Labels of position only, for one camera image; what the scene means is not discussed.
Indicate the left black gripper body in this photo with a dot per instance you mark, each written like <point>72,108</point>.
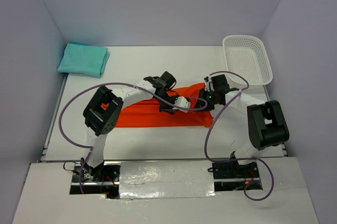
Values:
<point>170,99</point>

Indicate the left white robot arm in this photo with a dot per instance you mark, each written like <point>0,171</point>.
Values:
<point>103,110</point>

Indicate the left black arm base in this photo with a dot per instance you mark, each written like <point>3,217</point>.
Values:
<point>105,183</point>

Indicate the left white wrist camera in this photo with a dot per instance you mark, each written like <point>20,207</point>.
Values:
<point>182,104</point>

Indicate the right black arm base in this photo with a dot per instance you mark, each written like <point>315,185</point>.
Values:
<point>229,176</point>

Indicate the orange t-shirt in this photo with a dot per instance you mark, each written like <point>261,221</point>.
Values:
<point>141,109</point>

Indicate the light turquoise t-shirt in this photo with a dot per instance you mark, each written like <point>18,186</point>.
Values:
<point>84,59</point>

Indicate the silver foil tape sheet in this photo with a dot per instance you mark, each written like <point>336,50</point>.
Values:
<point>165,179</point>

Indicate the white plastic basket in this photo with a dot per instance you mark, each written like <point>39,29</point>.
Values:
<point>246,55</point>

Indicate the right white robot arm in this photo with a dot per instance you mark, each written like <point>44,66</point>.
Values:
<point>267,127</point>

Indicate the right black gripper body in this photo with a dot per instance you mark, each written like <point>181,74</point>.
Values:
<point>210,97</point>

